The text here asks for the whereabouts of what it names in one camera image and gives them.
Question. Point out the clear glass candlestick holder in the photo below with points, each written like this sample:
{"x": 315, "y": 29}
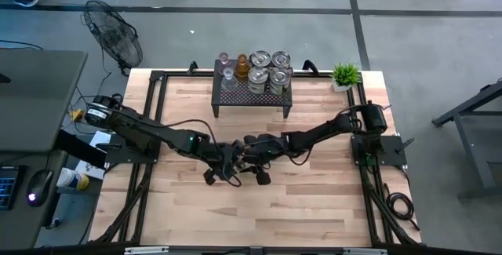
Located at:
{"x": 228, "y": 80}

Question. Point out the white canister yellow lid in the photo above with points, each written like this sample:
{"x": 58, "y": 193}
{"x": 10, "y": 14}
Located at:
{"x": 70, "y": 178}

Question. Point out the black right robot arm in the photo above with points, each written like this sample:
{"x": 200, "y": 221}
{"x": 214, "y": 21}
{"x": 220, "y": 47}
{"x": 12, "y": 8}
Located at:
{"x": 321, "y": 131}

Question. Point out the black computer mouse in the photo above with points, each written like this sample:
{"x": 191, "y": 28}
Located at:
{"x": 39, "y": 186}

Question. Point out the black backlit keyboard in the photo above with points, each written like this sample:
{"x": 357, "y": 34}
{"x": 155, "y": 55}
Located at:
{"x": 8, "y": 188}

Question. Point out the silver candle tin red label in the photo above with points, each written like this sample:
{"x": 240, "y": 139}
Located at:
{"x": 281, "y": 59}

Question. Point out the black perforated metal shelf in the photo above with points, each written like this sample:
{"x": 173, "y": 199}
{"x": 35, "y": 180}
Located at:
{"x": 243, "y": 98}

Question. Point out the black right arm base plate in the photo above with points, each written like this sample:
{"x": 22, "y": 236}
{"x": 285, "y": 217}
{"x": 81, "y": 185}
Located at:
{"x": 392, "y": 151}

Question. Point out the black floor fan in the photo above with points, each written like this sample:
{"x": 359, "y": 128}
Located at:
{"x": 113, "y": 35}

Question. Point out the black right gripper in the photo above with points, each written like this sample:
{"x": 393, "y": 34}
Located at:
{"x": 268, "y": 149}

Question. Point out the dark grey desk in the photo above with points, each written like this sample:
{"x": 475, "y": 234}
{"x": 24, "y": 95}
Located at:
{"x": 23, "y": 227}

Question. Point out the silver candle tin cake label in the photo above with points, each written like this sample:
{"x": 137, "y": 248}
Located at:
{"x": 257, "y": 76}
{"x": 279, "y": 77}

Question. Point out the white paper sheet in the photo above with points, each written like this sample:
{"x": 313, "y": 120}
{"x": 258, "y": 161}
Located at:
{"x": 92, "y": 170}

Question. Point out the black rectangular bar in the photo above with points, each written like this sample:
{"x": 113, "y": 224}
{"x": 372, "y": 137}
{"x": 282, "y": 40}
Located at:
{"x": 78, "y": 149}

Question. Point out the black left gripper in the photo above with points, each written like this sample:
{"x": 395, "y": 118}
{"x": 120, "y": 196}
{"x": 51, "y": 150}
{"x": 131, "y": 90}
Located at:
{"x": 225, "y": 161}

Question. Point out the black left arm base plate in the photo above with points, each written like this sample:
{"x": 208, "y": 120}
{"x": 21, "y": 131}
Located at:
{"x": 117, "y": 153}

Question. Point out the green plant in white pot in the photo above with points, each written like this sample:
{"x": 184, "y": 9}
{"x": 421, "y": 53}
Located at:
{"x": 345, "y": 74}

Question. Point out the dark grey table frame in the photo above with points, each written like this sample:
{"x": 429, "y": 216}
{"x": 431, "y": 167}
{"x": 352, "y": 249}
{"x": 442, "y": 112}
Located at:
{"x": 468, "y": 149}

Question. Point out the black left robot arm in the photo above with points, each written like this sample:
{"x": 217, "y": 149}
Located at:
{"x": 149, "y": 133}

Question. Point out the silver metal bracket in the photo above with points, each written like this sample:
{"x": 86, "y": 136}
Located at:
{"x": 145, "y": 250}
{"x": 364, "y": 251}

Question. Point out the black metal table frame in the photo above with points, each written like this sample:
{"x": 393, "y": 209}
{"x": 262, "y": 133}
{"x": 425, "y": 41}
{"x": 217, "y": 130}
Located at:
{"x": 184, "y": 73}

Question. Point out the pink glass candlestick holder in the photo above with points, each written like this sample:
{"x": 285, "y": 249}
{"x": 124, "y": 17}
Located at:
{"x": 224, "y": 57}

